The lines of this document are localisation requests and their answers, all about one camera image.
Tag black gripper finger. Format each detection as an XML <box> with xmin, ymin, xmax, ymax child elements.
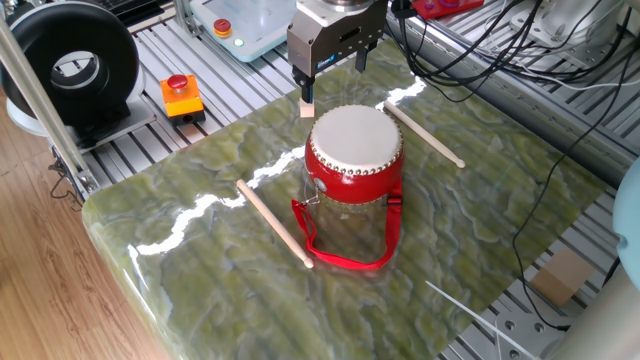
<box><xmin>292</xmin><ymin>64</ymin><xmax>316</xmax><ymax>105</ymax></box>
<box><xmin>353</xmin><ymin>40</ymin><xmax>379</xmax><ymax>75</ymax></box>

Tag white teach pendant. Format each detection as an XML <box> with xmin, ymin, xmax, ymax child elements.
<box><xmin>188</xmin><ymin>0</ymin><xmax>300</xmax><ymax>64</ymax></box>

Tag green marble pattern board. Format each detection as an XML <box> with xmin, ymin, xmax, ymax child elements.
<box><xmin>81</xmin><ymin>38</ymin><xmax>610</xmax><ymax>360</ymax></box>

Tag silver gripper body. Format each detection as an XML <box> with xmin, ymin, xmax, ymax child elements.
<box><xmin>286</xmin><ymin>1</ymin><xmax>389</xmax><ymax>79</ymax></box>

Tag wooden drumstick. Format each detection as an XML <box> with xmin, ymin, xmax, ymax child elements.
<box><xmin>235</xmin><ymin>178</ymin><xmax>315</xmax><ymax>270</ymax></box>
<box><xmin>382</xmin><ymin>99</ymin><xmax>467</xmax><ymax>170</ymax></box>

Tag silver column pedestal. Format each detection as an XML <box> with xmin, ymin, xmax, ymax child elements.
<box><xmin>508</xmin><ymin>0</ymin><xmax>629</xmax><ymax>57</ymax></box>

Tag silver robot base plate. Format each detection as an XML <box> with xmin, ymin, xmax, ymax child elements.
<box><xmin>492</xmin><ymin>294</ymin><xmax>569</xmax><ymax>360</ymax></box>

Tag black ring shaped device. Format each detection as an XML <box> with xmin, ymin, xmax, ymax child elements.
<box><xmin>0</xmin><ymin>1</ymin><xmax>157</xmax><ymax>151</ymax></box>

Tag white adapter plate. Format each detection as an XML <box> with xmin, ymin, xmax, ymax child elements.
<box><xmin>295</xmin><ymin>0</ymin><xmax>375</xmax><ymax>27</ymax></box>

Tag long black cable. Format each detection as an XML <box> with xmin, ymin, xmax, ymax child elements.
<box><xmin>510</xmin><ymin>44</ymin><xmax>640</xmax><ymax>332</ymax></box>

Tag white cable tie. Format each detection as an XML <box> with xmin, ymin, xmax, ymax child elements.
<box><xmin>424</xmin><ymin>279</ymin><xmax>540</xmax><ymax>360</ymax></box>

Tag cardboard block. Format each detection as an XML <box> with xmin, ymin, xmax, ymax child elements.
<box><xmin>529</xmin><ymin>246</ymin><xmax>597</xmax><ymax>308</ymax></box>

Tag red drum white head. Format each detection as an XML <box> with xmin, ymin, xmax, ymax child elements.
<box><xmin>303</xmin><ymin>103</ymin><xmax>405</xmax><ymax>205</ymax></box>

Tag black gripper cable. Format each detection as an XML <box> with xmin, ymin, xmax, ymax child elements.
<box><xmin>387</xmin><ymin>0</ymin><xmax>640</xmax><ymax>104</ymax></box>

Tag silver wrist sensor cylinder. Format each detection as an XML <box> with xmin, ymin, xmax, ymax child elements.
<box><xmin>322</xmin><ymin>0</ymin><xmax>375</xmax><ymax>12</ymax></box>

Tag aluminium frame post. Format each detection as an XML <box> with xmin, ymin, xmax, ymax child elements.
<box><xmin>0</xmin><ymin>17</ymin><xmax>101</xmax><ymax>201</ymax></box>
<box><xmin>172</xmin><ymin>0</ymin><xmax>204</xmax><ymax>37</ymax></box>

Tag orange emergency stop box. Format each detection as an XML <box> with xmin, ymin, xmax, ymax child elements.
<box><xmin>159</xmin><ymin>73</ymin><xmax>207</xmax><ymax>127</ymax></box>

